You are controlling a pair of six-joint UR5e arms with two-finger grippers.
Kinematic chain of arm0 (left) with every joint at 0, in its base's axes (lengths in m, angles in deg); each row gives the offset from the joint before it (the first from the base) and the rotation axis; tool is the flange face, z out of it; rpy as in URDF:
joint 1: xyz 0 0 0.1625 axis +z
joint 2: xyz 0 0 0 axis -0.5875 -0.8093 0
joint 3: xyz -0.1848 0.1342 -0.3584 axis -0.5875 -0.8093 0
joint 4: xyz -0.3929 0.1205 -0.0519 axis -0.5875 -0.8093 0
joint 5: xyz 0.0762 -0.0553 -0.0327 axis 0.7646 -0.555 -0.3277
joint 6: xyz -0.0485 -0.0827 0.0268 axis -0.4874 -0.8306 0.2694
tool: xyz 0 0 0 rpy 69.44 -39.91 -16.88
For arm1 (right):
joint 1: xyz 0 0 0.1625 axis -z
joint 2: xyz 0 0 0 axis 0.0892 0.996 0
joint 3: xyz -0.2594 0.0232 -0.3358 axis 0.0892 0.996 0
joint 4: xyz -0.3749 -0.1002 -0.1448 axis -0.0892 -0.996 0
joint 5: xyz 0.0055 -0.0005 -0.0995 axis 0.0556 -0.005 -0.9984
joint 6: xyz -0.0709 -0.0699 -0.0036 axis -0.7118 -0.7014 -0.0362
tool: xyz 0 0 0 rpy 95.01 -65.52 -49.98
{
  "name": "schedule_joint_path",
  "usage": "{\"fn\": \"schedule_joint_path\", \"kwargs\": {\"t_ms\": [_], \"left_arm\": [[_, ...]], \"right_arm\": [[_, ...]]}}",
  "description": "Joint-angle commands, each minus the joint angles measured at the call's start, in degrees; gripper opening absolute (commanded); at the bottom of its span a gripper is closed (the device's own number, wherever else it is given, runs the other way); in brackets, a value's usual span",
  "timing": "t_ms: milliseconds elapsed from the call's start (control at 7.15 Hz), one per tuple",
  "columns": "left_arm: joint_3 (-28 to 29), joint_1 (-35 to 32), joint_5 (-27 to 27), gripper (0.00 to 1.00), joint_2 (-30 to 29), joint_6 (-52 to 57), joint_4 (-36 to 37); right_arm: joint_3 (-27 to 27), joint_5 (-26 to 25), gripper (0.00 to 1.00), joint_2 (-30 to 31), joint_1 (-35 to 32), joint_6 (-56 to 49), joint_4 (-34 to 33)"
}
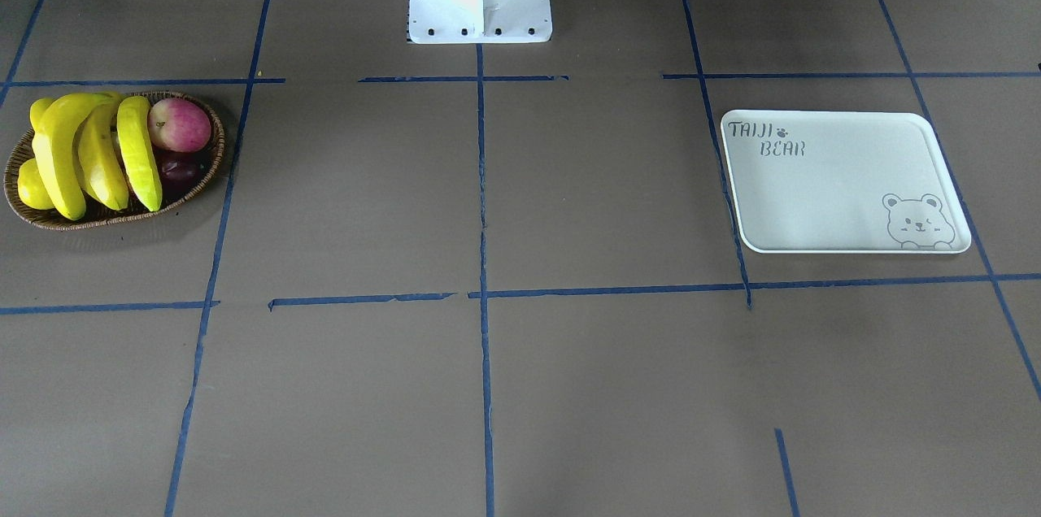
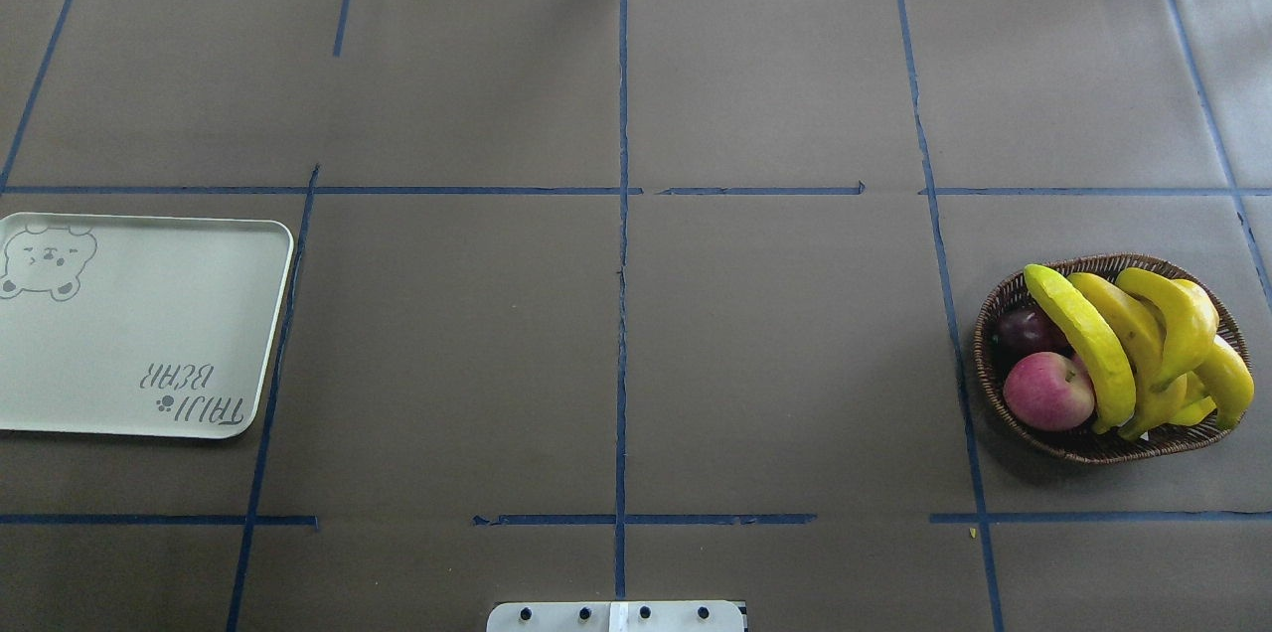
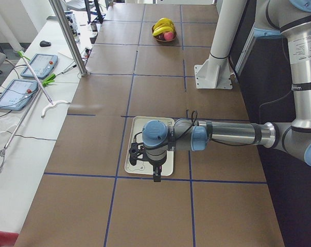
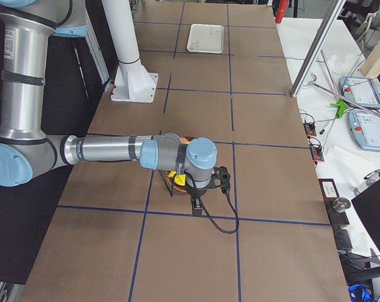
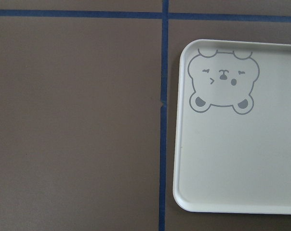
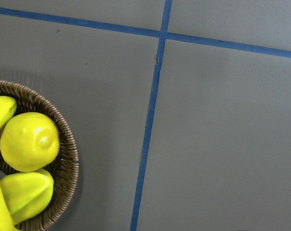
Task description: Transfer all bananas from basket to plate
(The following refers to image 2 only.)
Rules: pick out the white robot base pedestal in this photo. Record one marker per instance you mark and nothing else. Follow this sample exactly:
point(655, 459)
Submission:
point(619, 615)

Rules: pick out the pink red apple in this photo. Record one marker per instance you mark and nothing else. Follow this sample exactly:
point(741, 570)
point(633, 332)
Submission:
point(1049, 392)

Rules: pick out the smooth yellow banana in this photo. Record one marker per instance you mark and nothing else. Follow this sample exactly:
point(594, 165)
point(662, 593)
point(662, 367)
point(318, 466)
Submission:
point(1142, 340)

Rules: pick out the brown wicker basket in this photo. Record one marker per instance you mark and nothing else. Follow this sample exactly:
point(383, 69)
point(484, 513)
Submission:
point(986, 373)

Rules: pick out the white bear tray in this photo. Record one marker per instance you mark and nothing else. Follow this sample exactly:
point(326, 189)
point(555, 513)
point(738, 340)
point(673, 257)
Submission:
point(153, 326)

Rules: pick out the textured light yellow banana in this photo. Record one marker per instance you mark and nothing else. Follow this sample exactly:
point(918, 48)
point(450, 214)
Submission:
point(1092, 338)

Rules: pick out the yellow banana curved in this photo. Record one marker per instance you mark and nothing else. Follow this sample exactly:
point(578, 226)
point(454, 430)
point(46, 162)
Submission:
point(1190, 325)

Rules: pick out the yellow banana far side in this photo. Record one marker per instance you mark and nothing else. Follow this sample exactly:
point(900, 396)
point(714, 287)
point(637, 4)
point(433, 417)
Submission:
point(1221, 385)

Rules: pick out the dark purple plum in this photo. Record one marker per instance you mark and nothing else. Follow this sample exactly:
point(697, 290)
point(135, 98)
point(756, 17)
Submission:
point(1027, 330)

